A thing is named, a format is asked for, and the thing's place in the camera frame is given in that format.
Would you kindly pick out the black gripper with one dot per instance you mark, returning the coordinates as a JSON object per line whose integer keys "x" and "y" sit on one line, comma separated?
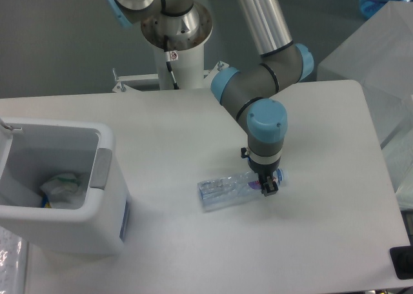
{"x": 267, "y": 180}

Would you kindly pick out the clear plastic water bottle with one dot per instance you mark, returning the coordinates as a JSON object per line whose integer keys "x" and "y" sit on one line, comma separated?
{"x": 229, "y": 191}

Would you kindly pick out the white paper wrapper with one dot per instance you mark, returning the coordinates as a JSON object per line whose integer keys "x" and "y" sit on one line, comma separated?
{"x": 66, "y": 190}

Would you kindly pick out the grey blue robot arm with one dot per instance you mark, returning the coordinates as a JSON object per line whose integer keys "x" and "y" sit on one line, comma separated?
{"x": 177, "y": 30}

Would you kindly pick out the white trash can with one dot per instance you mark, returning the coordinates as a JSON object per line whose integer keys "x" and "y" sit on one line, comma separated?
{"x": 35, "y": 150}

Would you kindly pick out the translucent white plastic box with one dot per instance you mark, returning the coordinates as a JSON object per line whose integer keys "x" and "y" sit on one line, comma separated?
{"x": 378, "y": 55}

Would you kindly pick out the black device at table edge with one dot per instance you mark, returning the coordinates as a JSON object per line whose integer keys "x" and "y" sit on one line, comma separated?
{"x": 402, "y": 261}

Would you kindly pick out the blue snack packet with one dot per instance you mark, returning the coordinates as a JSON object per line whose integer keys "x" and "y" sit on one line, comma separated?
{"x": 45, "y": 203}

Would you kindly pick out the clear plastic sheet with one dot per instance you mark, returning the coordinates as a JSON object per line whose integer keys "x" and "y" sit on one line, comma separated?
{"x": 14, "y": 254}

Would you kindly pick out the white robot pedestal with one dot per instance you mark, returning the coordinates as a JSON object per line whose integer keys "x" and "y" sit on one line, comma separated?
{"x": 183, "y": 67}

